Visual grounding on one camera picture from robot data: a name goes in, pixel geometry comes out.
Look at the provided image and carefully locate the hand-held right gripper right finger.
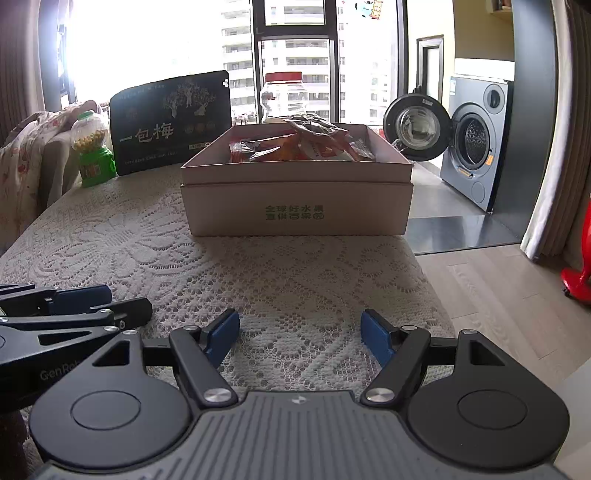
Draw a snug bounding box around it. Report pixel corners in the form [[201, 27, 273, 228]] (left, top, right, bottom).
[[360, 309, 513, 408]]

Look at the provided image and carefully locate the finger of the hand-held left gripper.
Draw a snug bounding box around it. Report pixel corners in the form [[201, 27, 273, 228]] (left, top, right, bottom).
[[0, 298, 154, 370], [0, 284, 113, 319]]

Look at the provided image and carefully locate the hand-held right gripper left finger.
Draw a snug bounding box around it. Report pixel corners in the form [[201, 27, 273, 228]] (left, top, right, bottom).
[[90, 309, 241, 409]]

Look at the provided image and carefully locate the cardboard box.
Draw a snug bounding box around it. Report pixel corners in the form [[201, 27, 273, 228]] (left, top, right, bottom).
[[180, 122, 414, 237]]

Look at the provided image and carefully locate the white lace tablecloth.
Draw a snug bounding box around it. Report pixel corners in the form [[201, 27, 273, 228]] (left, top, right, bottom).
[[0, 164, 457, 391]]

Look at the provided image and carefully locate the green gumball machine toy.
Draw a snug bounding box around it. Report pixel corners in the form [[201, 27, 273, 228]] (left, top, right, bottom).
[[69, 110, 116, 188]]

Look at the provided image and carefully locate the floral cloth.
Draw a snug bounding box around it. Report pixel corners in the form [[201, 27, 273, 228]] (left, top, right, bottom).
[[0, 98, 110, 252]]

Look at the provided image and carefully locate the large black printed bag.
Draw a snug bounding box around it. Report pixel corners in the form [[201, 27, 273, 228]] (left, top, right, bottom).
[[109, 69, 231, 176]]

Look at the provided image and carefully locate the red plastic object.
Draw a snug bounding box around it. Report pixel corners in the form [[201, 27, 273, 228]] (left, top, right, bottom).
[[560, 193, 591, 304]]

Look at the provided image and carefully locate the grey washing machine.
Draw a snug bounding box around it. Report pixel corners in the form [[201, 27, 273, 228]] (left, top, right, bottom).
[[383, 73, 515, 214]]

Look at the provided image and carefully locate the grey curtain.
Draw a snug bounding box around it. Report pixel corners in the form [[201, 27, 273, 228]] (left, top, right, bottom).
[[0, 0, 78, 137]]

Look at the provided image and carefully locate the clear plastic jar red lid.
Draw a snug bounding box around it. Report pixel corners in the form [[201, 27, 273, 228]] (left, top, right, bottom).
[[259, 72, 310, 126]]

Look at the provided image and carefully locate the black framed door panel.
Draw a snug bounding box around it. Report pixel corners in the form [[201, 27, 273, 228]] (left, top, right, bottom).
[[414, 34, 447, 102]]

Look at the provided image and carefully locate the colourful window sticker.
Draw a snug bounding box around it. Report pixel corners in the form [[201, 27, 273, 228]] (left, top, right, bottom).
[[355, 0, 385, 20]]

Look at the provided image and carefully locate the black window frame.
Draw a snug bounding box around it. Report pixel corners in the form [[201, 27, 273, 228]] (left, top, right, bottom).
[[250, 0, 409, 126]]

